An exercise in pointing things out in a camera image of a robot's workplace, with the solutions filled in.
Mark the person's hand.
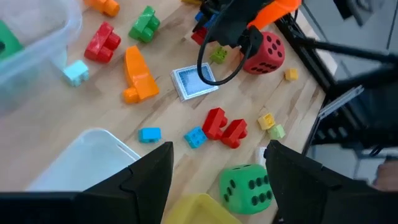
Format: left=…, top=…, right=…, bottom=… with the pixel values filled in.
left=372, top=161, right=398, bottom=191

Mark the white plastic bin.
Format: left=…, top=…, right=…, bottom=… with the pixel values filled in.
left=26, top=128, right=142, bottom=192

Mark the red big building block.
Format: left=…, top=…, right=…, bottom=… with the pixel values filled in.
left=220, top=118, right=249, bottom=149
left=201, top=107, right=229, bottom=141
left=84, top=21, right=122, bottom=64

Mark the orange curved building block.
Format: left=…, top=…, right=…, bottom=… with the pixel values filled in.
left=123, top=45, right=160, bottom=105

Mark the yellow small brick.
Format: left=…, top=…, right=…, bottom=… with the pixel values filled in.
left=284, top=68, right=299, bottom=82
left=257, top=112, right=276, bottom=131

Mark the orange playing card deck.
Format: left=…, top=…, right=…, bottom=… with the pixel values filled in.
left=255, top=146, right=268, bottom=169

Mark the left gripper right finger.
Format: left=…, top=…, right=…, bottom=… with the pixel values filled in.
left=263, top=139, right=398, bottom=224

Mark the lime green small brick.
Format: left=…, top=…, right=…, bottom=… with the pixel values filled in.
left=209, top=45, right=228, bottom=65

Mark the orange pumpkin bucket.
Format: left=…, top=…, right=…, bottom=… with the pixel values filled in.
left=247, top=0, right=302, bottom=32

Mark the clear plastic container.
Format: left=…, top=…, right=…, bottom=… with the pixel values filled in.
left=0, top=0, right=83, bottom=116

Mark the pink die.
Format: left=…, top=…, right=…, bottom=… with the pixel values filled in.
left=241, top=30, right=286, bottom=75

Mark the pale cyan building block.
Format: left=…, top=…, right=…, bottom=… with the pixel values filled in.
left=62, top=59, right=90, bottom=88

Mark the yellow translucent tray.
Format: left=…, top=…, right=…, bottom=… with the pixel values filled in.
left=163, top=193, right=243, bottom=224

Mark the light green small brick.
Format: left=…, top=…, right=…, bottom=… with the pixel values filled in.
left=267, top=124, right=286, bottom=141

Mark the green big building block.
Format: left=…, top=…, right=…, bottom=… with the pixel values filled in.
left=128, top=5, right=162, bottom=44

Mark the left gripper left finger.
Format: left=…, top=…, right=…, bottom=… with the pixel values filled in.
left=0, top=141, right=175, bottom=224

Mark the blue small studded brick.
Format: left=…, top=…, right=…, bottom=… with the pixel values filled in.
left=183, top=126, right=208, bottom=149

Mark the green foam die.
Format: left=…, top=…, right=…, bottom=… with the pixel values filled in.
left=219, top=164, right=274, bottom=215
left=0, top=20, right=25, bottom=60

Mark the blue playing card deck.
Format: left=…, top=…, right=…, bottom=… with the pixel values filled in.
left=170, top=62, right=220, bottom=103

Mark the orange big building block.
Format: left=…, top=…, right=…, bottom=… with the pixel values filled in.
left=83, top=0, right=121, bottom=18

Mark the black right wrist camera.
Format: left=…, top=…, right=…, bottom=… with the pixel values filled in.
left=238, top=26, right=265, bottom=59

